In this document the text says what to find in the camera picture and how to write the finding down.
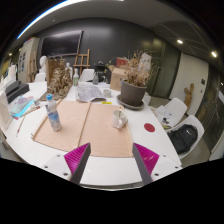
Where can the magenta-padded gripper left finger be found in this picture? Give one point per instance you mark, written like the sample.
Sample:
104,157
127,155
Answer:
75,159

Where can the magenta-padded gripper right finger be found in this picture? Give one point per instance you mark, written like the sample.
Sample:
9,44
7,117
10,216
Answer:
148,159

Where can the white drink bottle blue cap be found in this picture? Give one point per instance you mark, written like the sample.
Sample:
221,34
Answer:
53,116

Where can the flat round red coaster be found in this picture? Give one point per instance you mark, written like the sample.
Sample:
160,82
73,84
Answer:
149,127

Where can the brown cardboard sheet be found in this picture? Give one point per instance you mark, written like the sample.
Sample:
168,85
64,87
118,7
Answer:
106,133
63,126

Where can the black backpack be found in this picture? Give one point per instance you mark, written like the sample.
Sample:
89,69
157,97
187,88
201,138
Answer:
182,138

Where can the stack of papers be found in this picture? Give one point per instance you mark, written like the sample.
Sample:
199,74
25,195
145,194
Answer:
164,115

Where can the white mug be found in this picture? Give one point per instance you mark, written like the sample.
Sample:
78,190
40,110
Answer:
118,120

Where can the thin wooden stick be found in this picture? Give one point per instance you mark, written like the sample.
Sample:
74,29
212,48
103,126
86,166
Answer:
120,111

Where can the grey plant saucer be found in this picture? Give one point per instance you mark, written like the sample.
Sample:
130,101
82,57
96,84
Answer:
128,107

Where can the yellow tag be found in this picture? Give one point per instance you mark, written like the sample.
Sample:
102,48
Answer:
106,102

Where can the dried plant in grey pot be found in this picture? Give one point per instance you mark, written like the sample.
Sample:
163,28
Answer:
133,93

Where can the open newspaper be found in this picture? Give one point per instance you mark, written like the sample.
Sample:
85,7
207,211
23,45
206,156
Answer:
88,92

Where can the small white cup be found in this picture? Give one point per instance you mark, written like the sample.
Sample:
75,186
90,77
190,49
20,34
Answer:
107,93

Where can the colourful book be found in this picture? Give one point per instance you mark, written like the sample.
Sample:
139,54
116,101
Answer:
20,106

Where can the wooden figure sculpture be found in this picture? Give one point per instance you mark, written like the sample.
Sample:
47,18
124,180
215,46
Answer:
189,95

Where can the brown rocky sculpture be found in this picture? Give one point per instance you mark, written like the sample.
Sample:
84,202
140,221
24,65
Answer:
60,81

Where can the white spray bottle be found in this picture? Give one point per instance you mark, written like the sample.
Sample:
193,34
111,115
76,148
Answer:
75,79

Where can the brown cardboard box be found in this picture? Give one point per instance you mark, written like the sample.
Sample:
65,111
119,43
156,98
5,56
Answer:
117,79

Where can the black box stack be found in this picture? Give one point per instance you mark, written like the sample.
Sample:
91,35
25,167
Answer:
16,90

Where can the small white plaster figure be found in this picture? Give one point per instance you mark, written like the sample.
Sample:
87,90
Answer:
69,69

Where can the black kettle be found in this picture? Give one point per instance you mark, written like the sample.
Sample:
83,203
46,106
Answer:
99,68

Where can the tall white plaster statue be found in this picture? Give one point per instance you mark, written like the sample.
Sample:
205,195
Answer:
145,61

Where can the wooden easel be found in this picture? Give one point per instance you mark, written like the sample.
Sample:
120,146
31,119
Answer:
81,61

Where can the red box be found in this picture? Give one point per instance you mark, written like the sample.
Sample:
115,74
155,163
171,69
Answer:
122,62

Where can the white plaster bust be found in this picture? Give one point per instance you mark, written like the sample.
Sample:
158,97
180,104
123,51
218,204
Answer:
43,63

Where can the white cabinet with posters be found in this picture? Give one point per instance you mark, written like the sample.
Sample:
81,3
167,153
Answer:
27,58

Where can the round ceiling downlight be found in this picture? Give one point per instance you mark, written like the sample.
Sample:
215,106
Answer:
214,54
180,41

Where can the long ceiling light panel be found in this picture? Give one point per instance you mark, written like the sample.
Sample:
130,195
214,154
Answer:
43,15

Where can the dark wall screen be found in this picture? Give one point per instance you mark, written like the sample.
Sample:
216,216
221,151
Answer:
61,43

